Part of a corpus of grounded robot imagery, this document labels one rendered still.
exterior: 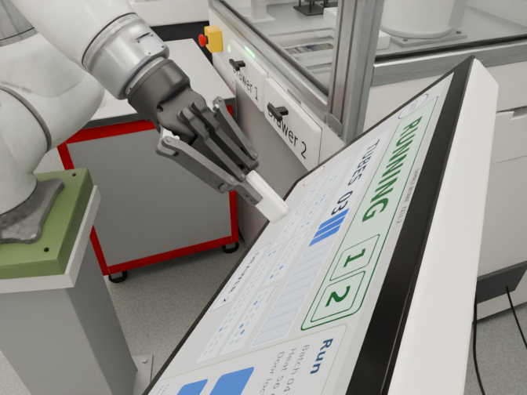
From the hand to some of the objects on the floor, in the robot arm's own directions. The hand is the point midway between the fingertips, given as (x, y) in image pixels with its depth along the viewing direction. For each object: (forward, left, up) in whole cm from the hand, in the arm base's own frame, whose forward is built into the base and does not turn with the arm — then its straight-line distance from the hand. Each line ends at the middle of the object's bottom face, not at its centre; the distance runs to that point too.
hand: (263, 197), depth 54 cm
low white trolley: (-49, +104, -104) cm, 155 cm away
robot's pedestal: (-57, +21, -100) cm, 117 cm away
